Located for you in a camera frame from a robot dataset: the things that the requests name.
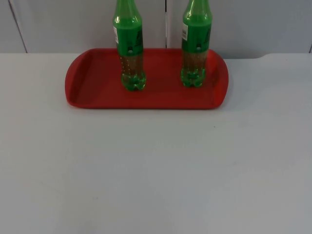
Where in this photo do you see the green plastic bottle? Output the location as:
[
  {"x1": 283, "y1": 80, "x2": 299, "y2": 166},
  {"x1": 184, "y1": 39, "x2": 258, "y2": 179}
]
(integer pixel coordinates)
[
  {"x1": 112, "y1": 0, "x2": 147, "y2": 92},
  {"x1": 180, "y1": 0, "x2": 213, "y2": 88}
]

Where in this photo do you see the red plastic tray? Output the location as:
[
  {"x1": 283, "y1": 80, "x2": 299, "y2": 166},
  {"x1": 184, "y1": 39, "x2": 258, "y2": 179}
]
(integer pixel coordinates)
[{"x1": 64, "y1": 48, "x2": 230, "y2": 110}]

